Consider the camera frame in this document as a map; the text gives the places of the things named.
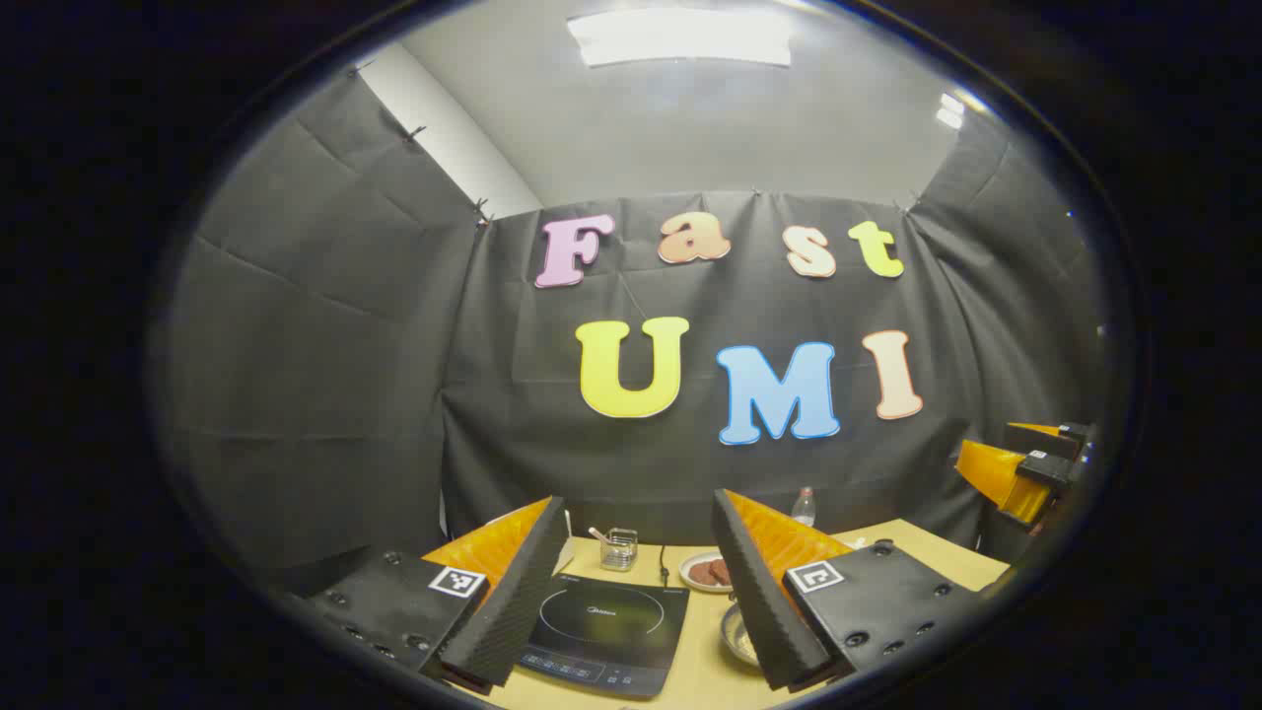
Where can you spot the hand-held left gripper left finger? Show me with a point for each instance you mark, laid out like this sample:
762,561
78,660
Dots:
513,602

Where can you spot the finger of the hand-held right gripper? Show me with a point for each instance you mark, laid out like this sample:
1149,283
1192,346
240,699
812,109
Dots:
1045,439
996,473

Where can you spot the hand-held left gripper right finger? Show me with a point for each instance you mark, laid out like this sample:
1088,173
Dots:
754,592

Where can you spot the stainless steel pot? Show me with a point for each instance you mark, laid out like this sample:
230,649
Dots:
735,636

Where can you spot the black induction cooktop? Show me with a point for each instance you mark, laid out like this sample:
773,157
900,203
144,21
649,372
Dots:
611,621

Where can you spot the white oval plate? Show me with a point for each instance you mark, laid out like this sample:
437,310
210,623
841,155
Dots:
686,580

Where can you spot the clear plastic water bottle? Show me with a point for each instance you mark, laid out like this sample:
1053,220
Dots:
804,508

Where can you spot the black backdrop cloth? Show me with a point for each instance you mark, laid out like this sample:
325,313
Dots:
394,345

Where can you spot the small ceiling light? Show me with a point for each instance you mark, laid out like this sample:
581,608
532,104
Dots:
949,110

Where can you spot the large rectangular ceiling light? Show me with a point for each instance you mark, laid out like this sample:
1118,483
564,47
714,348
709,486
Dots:
680,37

